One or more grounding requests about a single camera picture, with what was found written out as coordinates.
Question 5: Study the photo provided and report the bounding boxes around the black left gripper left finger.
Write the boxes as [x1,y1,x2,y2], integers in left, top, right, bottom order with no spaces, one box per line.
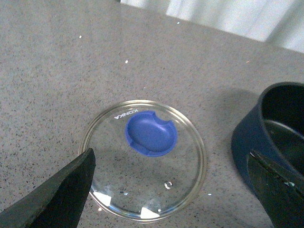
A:
[0,148,95,228]

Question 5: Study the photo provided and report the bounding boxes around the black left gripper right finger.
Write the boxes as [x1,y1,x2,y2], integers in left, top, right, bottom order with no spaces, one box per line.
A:
[247,151,304,228]

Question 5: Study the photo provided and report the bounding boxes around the glass lid blue knob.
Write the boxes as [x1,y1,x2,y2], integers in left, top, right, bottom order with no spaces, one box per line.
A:
[78,100,207,222]

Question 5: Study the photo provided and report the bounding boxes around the blue saucepan with handle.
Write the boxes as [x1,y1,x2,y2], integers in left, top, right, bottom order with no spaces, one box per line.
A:
[231,82,304,190]

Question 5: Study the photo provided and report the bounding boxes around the pale curtain backdrop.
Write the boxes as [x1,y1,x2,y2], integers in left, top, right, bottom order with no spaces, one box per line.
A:
[120,0,304,53]

